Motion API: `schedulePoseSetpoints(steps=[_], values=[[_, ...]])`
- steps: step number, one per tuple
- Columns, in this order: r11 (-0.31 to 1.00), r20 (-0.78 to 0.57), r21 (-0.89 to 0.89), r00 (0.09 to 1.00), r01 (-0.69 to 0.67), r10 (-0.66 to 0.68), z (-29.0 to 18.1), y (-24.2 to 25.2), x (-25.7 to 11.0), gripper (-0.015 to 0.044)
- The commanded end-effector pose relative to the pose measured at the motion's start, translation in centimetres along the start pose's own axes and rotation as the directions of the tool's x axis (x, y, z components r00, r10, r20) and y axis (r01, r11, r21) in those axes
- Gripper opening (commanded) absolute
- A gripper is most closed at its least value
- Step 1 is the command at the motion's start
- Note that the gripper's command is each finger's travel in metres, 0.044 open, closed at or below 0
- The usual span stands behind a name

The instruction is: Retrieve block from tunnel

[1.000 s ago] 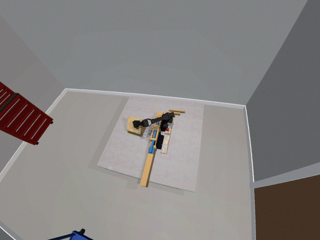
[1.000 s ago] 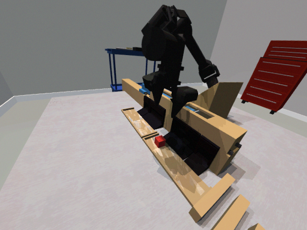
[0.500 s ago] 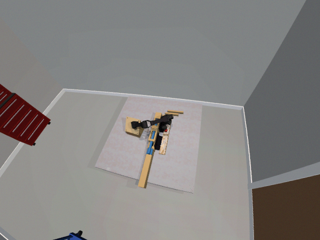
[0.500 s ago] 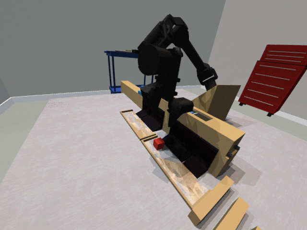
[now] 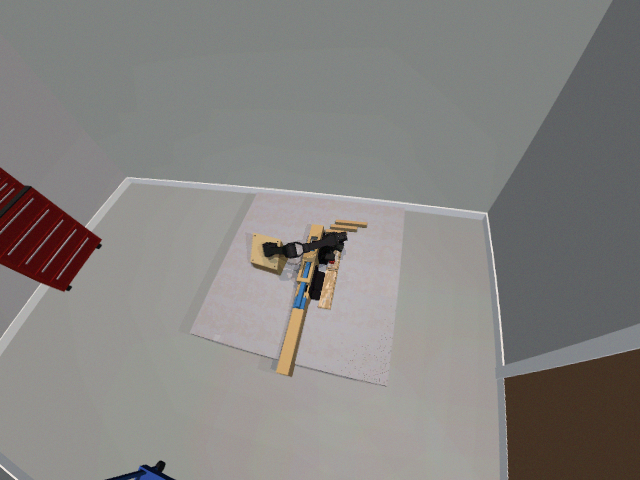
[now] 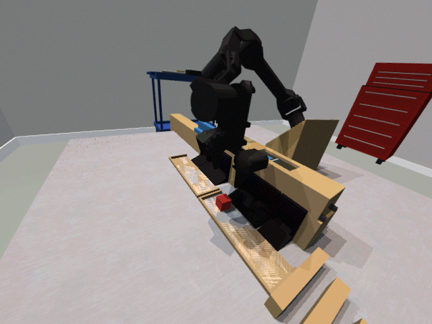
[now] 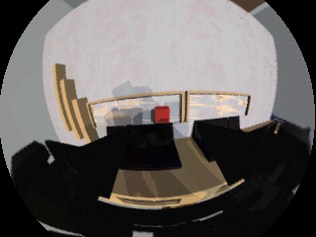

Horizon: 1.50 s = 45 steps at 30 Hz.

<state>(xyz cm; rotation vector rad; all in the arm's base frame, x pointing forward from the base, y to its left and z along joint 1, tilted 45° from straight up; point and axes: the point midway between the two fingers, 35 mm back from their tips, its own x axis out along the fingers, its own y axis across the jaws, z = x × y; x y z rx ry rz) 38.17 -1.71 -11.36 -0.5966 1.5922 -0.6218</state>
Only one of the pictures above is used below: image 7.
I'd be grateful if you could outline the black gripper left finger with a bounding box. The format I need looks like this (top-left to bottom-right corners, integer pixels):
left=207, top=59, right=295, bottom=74
left=44, top=126, right=130, bottom=198

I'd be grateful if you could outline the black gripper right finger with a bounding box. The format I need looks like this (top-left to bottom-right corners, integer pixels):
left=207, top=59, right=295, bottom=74
left=197, top=121, right=277, bottom=186

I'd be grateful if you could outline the tan flat bar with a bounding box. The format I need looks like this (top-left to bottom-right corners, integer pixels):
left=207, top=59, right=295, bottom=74
left=59, top=79, right=84, bottom=139

